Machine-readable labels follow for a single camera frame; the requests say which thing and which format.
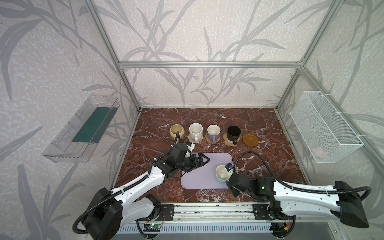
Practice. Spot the clear plastic wall bin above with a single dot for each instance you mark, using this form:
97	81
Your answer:
79	138

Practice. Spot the small green-lit circuit board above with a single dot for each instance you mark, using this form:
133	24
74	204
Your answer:
152	227

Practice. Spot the white mug lilac handle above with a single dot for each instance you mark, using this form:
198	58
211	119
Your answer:
213	132

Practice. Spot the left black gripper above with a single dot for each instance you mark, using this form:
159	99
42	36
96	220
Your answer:
193	161

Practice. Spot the white mug blue handle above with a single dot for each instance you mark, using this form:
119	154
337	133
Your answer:
222	175

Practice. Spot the beige ceramic mug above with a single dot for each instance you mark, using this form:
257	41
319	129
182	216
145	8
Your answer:
177	129

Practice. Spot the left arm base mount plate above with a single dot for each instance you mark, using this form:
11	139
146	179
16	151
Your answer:
163	212

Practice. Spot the aluminium front rail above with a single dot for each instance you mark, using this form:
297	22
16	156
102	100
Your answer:
193	212

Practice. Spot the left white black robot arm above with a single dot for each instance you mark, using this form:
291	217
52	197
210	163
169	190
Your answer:
110	209

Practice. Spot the lilac plastic tray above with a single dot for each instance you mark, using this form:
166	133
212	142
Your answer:
204	178

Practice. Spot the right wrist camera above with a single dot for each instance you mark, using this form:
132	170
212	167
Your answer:
229	167

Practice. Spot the black mug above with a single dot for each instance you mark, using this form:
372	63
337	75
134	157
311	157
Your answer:
233	133

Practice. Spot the cork flower coaster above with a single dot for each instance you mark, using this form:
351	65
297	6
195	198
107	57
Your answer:
227	143

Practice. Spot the white speckled mug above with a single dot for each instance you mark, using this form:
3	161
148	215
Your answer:
196	131

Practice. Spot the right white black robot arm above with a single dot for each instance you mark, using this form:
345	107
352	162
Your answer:
279	201

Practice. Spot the white woven round coaster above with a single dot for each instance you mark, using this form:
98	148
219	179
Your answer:
192	140

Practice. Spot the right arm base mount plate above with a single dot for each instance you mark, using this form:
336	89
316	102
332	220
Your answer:
270	212

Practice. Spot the pink object in basket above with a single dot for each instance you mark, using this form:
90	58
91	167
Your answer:
318	152

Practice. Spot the brown rattan round coaster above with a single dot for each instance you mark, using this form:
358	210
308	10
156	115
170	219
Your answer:
211	142

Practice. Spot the white wire mesh basket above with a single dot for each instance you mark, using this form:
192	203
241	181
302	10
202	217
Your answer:
321	125

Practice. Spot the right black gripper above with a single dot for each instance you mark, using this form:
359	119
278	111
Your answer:
232	181

